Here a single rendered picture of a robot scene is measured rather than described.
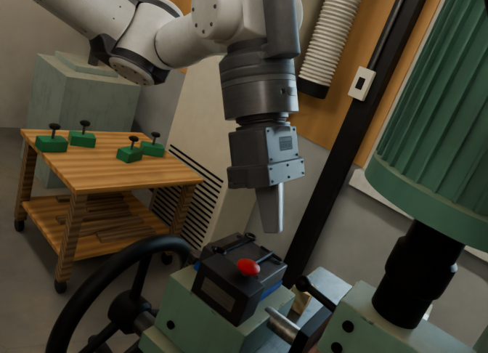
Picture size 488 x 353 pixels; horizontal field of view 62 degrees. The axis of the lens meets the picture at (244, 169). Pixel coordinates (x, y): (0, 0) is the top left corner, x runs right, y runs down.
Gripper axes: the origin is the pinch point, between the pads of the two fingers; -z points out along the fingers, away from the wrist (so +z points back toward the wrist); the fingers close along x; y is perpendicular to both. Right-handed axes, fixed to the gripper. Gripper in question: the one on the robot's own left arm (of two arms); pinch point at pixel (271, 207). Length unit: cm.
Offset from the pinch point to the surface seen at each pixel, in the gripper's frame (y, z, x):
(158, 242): -21.6, -5.6, -1.7
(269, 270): -4.5, -9.8, -5.1
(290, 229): -76, -39, -146
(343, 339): 8.7, -13.6, 2.7
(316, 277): -8.4, -19.0, -28.2
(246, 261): -4.4, -7.0, 0.1
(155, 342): -17.3, -17.5, 5.3
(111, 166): -124, 4, -76
